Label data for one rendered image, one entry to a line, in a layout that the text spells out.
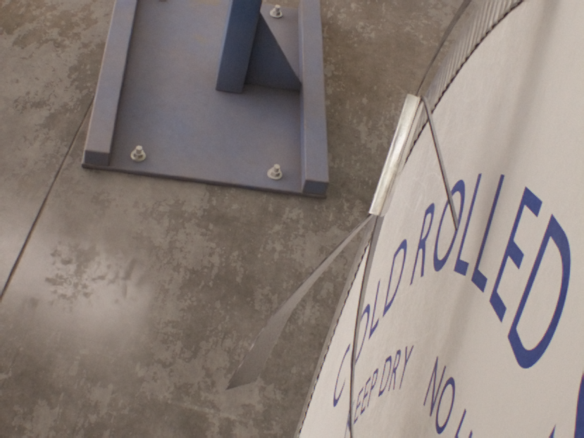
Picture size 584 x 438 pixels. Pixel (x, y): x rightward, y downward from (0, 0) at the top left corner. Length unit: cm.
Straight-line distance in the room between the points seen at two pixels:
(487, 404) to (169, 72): 180
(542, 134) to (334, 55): 191
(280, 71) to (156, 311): 67
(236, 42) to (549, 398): 174
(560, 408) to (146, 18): 202
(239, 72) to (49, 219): 54
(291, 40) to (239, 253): 66
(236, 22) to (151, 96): 25
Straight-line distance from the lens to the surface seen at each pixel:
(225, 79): 208
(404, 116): 43
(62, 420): 159
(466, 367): 43
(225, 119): 204
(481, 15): 61
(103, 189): 188
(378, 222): 45
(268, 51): 207
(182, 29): 225
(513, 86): 48
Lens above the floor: 140
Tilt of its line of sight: 47 degrees down
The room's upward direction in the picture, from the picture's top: 16 degrees clockwise
